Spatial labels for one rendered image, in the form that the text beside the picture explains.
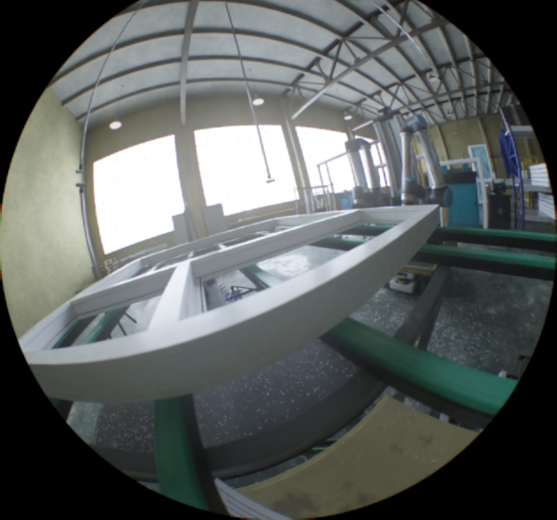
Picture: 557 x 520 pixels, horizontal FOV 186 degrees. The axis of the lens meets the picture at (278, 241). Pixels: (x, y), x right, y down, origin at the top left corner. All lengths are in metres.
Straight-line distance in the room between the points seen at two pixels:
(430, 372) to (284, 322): 0.16
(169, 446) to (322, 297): 0.23
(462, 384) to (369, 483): 0.25
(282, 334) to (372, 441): 0.30
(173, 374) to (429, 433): 0.42
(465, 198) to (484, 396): 4.18
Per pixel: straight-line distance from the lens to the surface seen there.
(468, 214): 4.34
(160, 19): 7.97
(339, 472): 0.38
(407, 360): 0.20
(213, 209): 7.84
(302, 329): 0.20
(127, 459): 0.29
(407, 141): 1.53
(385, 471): 0.39
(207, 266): 0.57
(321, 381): 0.50
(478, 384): 0.21
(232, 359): 0.19
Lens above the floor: 1.02
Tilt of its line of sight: 10 degrees down
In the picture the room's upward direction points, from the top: 13 degrees counter-clockwise
